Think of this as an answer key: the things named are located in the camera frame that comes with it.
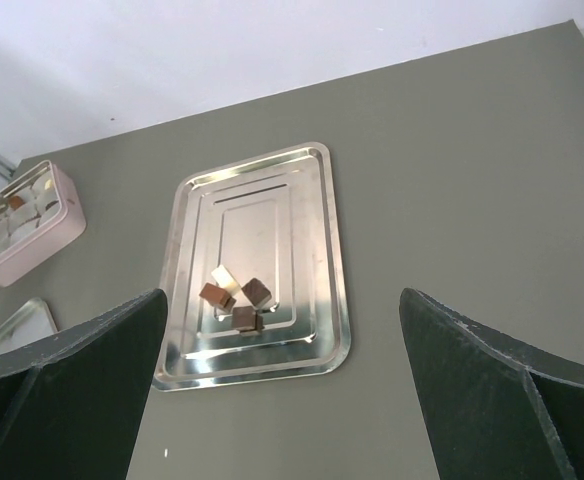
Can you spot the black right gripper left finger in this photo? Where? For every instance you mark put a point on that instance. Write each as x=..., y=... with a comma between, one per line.
x=71, y=404

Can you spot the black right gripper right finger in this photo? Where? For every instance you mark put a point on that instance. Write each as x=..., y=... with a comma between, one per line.
x=494, y=407

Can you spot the milk chocolate block top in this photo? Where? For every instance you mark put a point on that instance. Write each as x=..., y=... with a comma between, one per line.
x=15, y=202

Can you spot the milk chocolate block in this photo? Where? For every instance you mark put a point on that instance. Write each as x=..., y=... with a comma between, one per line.
x=217, y=297
x=15, y=202

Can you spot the pink chocolate tin box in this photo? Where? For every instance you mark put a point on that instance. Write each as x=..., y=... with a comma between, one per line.
x=48, y=222

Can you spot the dark ridged chocolate square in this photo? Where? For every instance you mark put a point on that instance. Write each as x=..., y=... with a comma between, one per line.
x=256, y=293

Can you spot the silver tin lid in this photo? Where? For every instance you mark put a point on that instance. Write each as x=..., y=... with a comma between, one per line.
x=31, y=322

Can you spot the steel serving tray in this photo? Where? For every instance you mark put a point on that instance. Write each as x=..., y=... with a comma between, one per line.
x=273, y=217

